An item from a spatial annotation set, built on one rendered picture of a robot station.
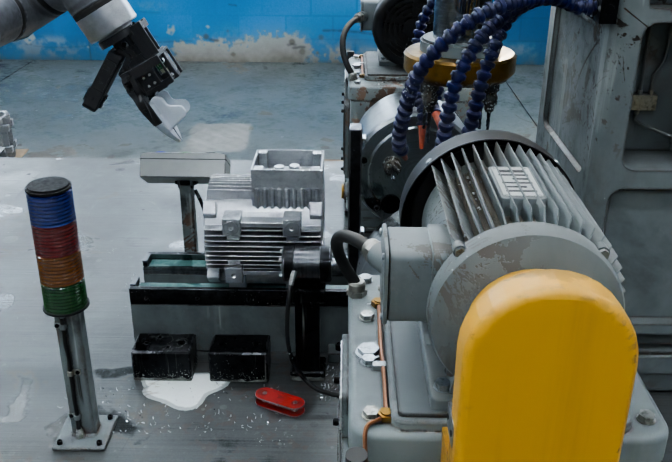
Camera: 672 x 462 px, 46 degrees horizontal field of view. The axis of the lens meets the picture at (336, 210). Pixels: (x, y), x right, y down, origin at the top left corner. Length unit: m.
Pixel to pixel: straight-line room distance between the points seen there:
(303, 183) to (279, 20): 5.63
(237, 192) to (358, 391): 0.66
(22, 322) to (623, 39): 1.18
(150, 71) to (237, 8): 5.57
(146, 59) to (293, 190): 0.33
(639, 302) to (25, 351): 1.07
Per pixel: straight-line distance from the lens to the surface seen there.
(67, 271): 1.14
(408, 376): 0.76
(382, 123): 1.56
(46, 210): 1.10
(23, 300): 1.72
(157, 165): 1.60
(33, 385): 1.46
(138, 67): 1.37
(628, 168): 1.24
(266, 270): 1.35
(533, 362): 0.59
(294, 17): 6.90
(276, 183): 1.32
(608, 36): 1.18
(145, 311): 1.45
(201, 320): 1.44
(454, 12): 1.26
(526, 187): 0.69
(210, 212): 1.33
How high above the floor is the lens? 1.62
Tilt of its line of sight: 24 degrees down
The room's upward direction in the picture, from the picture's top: straight up
